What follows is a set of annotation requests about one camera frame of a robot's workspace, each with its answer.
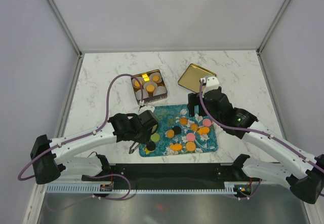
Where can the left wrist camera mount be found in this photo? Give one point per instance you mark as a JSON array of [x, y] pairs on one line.
[[146, 107]]

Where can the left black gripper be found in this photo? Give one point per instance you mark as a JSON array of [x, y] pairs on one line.
[[146, 138]]

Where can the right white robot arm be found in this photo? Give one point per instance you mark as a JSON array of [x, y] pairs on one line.
[[296, 170]]

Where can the pink sandwich cookie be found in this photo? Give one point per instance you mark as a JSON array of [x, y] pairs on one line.
[[190, 137], [206, 122]]

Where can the orange fish cookie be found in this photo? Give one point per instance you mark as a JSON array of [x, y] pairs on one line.
[[203, 130], [176, 147]]

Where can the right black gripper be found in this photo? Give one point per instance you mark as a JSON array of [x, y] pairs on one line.
[[193, 100]]

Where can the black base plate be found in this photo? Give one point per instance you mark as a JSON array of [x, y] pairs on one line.
[[179, 175]]

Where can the black sandwich cookie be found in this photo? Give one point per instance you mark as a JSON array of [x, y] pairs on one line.
[[177, 130], [151, 146]]

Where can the metal serving tongs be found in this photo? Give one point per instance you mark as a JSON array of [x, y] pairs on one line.
[[134, 147]]

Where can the orange swirl cookie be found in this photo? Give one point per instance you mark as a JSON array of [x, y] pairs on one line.
[[194, 127]]

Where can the teal floral tray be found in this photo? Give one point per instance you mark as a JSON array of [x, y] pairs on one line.
[[168, 117]]

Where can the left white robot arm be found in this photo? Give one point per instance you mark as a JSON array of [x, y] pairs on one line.
[[59, 157]]

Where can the green round cookie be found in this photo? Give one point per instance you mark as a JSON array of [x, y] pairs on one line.
[[155, 137]]

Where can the orange chip cookie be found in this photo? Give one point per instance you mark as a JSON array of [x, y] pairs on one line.
[[183, 121]]

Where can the white slotted cable duct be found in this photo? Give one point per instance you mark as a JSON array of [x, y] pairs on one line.
[[96, 188]]

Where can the square cookie tin box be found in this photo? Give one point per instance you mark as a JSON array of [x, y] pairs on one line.
[[151, 98]]

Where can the orange dotted round cookie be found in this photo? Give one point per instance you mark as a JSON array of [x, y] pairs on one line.
[[190, 146]]

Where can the white paper cup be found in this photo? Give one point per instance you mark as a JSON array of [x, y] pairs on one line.
[[148, 83], [160, 90], [155, 73], [142, 95], [138, 79]]

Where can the gold tin lid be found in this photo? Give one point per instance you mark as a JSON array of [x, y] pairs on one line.
[[191, 77]]

